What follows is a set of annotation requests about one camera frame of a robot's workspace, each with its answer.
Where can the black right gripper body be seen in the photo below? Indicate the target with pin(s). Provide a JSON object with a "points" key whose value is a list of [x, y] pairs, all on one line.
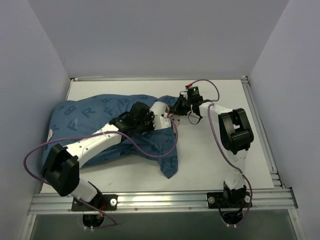
{"points": [[182, 105]]}

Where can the white pillow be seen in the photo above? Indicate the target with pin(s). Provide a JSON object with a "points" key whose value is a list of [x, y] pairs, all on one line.
{"points": [[159, 108]]}

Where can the blue cartoon print pillowcase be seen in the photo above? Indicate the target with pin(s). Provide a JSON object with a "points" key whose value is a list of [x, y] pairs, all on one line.
{"points": [[85, 117]]}

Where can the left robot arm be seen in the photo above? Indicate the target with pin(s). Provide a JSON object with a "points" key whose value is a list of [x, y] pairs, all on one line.
{"points": [[62, 166]]}

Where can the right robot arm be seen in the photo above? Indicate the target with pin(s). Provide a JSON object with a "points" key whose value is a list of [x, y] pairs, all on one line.
{"points": [[232, 133]]}

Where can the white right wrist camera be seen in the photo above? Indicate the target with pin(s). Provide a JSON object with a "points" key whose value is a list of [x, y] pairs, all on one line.
{"points": [[193, 93]]}

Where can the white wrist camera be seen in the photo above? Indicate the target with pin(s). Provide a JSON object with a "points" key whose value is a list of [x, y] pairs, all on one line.
{"points": [[193, 93], [160, 122]]}

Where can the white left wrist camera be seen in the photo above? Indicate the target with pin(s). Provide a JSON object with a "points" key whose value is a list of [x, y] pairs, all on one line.
{"points": [[160, 122]]}

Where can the aluminium back rail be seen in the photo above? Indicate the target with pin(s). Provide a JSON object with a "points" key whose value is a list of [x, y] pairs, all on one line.
{"points": [[104, 79]]}

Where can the aluminium rail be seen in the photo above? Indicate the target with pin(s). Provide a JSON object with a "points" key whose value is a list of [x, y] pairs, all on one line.
{"points": [[104, 79], [161, 202], [276, 179]]}

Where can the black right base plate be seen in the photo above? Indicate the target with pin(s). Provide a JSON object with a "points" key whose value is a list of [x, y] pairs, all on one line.
{"points": [[225, 200]]}

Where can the aluminium right side rail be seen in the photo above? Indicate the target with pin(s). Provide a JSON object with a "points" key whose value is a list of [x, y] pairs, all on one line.
{"points": [[276, 179]]}

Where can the aluminium front rail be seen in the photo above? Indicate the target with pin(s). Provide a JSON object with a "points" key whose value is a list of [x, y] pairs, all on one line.
{"points": [[161, 202]]}

